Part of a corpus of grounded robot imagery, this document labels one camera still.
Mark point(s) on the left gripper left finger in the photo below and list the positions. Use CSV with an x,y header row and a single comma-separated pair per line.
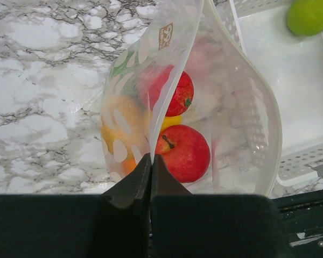
x,y
111,224

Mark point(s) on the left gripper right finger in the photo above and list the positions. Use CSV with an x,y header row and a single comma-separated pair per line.
x,y
229,225

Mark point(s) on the black metal base rail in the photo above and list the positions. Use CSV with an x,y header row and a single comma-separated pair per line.
x,y
302,216

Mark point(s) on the yellow toy pear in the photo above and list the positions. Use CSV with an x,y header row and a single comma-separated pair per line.
x,y
170,121

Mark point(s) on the red toy pomegranate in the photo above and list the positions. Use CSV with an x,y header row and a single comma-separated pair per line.
x,y
150,84

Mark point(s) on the white perforated plastic basket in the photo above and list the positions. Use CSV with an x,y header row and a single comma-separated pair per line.
x,y
293,67

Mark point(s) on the orange toy fruit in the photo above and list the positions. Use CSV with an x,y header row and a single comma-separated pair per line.
x,y
128,166

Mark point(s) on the green toy watermelon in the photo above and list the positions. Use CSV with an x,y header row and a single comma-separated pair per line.
x,y
125,77

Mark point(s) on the red toy apple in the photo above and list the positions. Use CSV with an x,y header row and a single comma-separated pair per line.
x,y
185,152

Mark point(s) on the yellow orange toy lemon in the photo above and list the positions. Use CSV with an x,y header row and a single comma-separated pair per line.
x,y
125,127

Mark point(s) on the clear zip top bag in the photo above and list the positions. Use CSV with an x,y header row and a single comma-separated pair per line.
x,y
233,106

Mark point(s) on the green toy pear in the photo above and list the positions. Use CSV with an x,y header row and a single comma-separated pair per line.
x,y
305,17

